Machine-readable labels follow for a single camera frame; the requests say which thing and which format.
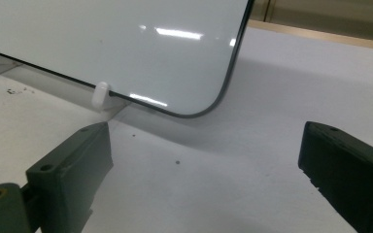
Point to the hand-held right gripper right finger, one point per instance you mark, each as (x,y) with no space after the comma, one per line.
(346,168)

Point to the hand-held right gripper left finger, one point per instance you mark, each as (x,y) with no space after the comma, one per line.
(68,171)

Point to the dark crumbs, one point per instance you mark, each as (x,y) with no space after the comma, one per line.
(12,91)

